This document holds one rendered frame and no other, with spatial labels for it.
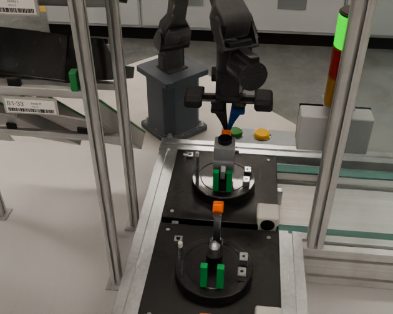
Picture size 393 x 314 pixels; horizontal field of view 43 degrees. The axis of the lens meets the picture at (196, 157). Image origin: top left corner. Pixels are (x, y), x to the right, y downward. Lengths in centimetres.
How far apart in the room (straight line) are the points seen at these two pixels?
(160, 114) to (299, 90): 222
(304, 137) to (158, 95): 60
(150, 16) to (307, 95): 148
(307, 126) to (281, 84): 274
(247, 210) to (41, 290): 45
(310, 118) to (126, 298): 45
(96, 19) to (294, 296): 361
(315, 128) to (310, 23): 329
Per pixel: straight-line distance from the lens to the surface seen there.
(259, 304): 89
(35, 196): 130
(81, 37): 72
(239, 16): 97
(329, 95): 83
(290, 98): 343
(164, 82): 131
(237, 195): 105
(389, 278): 108
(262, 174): 114
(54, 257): 114
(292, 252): 100
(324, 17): 412
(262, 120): 154
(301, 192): 119
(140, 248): 98
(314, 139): 87
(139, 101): 163
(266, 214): 101
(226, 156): 102
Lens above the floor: 167
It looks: 37 degrees down
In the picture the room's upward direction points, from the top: straight up
